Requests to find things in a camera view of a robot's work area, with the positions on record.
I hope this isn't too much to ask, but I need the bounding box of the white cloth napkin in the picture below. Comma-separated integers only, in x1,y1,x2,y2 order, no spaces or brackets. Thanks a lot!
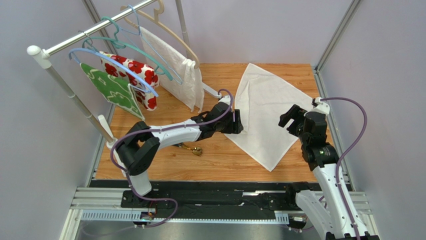
226,63,312,172

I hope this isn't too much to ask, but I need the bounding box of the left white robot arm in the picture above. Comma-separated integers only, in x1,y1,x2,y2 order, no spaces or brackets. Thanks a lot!
112,101,244,196

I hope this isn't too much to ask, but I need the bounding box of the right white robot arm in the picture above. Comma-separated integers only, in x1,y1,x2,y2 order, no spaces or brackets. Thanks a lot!
278,97,380,240

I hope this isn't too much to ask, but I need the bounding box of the white hanging towel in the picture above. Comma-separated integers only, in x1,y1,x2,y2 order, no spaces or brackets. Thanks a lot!
139,26,205,113

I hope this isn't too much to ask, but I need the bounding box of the red floral cloth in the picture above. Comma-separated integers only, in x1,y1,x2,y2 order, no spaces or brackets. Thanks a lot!
99,50,161,111

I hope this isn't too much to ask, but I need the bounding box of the green patterned cloth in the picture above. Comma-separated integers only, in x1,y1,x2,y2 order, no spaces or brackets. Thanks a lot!
79,63,145,120

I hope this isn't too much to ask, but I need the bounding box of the white clothes rack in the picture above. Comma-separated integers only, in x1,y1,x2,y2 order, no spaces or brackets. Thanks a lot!
26,0,223,178

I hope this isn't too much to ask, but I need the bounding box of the beige wooden hanger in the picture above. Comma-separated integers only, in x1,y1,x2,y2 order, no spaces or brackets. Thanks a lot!
124,0,200,72

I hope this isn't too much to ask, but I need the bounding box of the teal plastic hanger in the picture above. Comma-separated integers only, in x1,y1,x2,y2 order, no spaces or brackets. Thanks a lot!
93,16,174,81

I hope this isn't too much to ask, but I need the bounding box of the blue plastic hanger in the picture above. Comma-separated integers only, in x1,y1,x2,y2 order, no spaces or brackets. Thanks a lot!
68,47,160,98

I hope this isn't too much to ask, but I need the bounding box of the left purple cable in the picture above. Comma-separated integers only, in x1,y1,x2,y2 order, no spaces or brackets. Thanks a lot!
110,88,235,229

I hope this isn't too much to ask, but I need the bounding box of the white slotted cable duct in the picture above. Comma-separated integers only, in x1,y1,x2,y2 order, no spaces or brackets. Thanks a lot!
80,209,290,225

